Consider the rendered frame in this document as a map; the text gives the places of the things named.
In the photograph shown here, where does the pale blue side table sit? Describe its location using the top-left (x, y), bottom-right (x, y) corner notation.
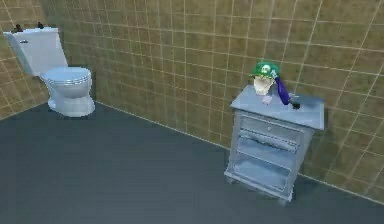
top-left (223, 84), bottom-right (326, 203)

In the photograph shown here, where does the green capped figurine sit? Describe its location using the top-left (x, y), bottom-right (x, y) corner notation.
top-left (248, 60), bottom-right (301, 110)

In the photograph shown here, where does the white toilet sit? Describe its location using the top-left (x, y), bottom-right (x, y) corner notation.
top-left (2, 26), bottom-right (96, 118)

